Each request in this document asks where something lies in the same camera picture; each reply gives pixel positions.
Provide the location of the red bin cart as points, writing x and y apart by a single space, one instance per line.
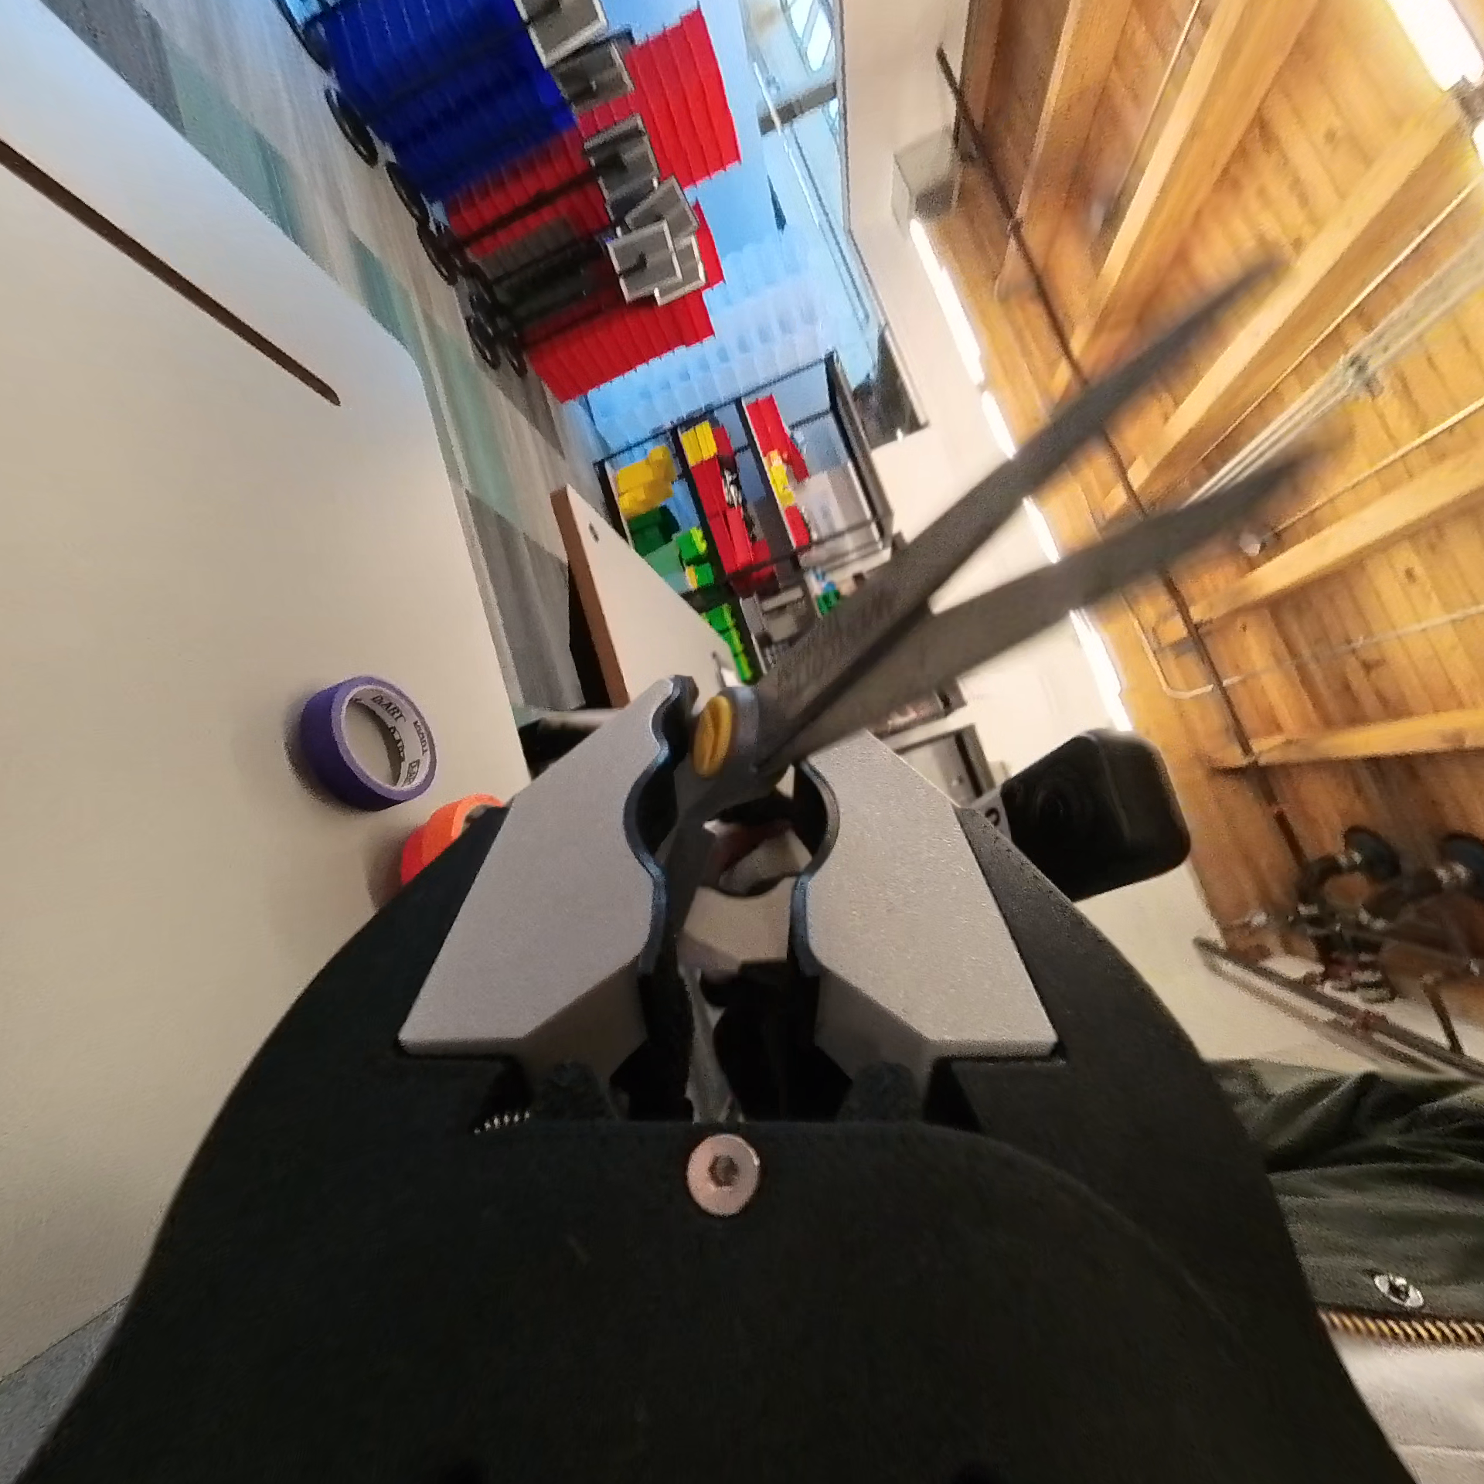
673 103

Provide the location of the purple tape roll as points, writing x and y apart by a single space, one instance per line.
325 742

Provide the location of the blue bin cart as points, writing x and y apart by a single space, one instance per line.
464 92

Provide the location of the shelf with coloured bins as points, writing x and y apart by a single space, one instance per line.
719 487

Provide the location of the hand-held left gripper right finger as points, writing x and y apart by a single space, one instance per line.
905 904

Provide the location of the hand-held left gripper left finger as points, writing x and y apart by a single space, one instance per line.
545 904

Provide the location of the black grey scissors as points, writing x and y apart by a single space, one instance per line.
859 649

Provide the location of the white desk with wood edge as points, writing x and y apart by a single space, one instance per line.
650 579

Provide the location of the row of grey metal frames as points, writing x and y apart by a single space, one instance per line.
650 248

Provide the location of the orange tape roll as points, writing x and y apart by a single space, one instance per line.
435 841

